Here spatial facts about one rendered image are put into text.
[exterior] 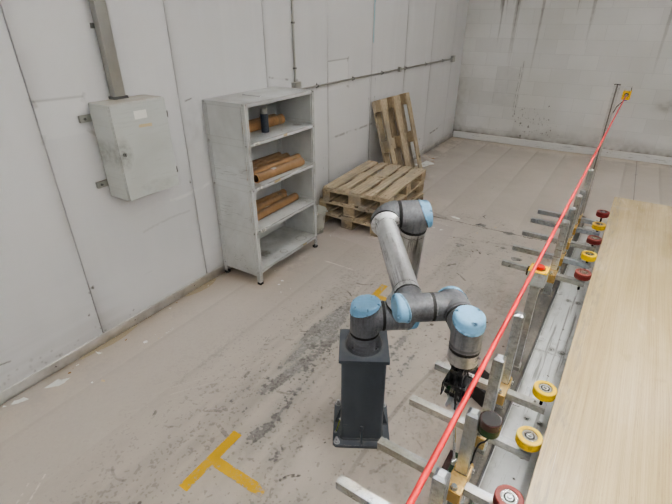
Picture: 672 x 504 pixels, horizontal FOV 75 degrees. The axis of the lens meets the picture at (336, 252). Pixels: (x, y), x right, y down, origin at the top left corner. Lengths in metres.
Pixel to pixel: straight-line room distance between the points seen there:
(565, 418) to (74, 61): 3.06
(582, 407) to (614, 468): 0.24
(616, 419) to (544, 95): 7.57
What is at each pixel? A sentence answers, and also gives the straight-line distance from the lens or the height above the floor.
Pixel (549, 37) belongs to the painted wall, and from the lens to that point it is 8.92.
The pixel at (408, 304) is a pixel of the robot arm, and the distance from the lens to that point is 1.33.
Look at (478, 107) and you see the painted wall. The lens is 9.24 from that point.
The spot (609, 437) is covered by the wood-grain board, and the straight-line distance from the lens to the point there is 1.78.
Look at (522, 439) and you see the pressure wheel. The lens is 1.64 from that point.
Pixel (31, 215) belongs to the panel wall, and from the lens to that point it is 3.15.
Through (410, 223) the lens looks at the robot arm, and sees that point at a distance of 1.82.
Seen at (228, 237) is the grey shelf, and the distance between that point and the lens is 4.01.
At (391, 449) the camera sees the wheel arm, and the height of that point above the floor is 0.86.
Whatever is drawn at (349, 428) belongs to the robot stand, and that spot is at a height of 0.10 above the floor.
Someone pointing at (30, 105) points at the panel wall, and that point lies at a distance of 3.08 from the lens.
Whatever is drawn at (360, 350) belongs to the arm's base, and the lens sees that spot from 2.25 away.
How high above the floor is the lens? 2.10
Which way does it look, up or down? 28 degrees down
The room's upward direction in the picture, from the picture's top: straight up
